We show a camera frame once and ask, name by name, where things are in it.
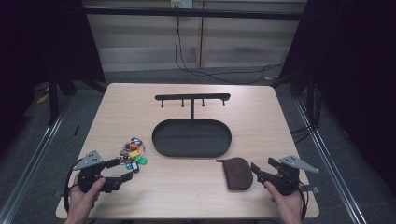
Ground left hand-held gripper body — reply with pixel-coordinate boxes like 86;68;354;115
72;149;124;194

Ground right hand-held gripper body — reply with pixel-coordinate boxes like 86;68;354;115
263;154;320;197

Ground brown zip pouch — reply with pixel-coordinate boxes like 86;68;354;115
216;157;254;192

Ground key ring with coloured keys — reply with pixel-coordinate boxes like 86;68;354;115
119;136;149;175

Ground black tray with hook stand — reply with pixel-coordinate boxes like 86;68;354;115
151;92;233;159

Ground person's right hand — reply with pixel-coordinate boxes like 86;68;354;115
263;181;304;220

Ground person's left hand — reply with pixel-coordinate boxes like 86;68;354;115
65;176;107;220

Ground grey tape strip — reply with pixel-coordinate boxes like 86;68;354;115
301;184;320;194

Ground black metal stand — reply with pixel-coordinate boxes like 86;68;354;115
47;69;61;127

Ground yellow floor tape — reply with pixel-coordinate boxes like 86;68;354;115
35;92;50;105

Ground dark curtain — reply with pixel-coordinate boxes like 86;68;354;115
0;0;106;157
278;0;396;197

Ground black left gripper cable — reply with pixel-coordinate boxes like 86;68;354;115
63;158;82;215

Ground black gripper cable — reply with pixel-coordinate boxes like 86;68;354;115
297;181;310;220
63;158;82;215

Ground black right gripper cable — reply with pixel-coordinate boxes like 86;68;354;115
297;181;310;220

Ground metal floor rail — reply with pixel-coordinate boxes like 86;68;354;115
0;99;74;224
292;96;370;224

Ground bundle of black floor cables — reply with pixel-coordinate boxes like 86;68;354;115
290;83;322;146

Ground black wall cable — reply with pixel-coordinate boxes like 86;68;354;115
174;16;285;86

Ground black horizontal frame bar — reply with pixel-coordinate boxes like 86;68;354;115
83;7;305;21

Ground white wall outlet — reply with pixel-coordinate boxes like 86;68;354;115
170;0;194;9

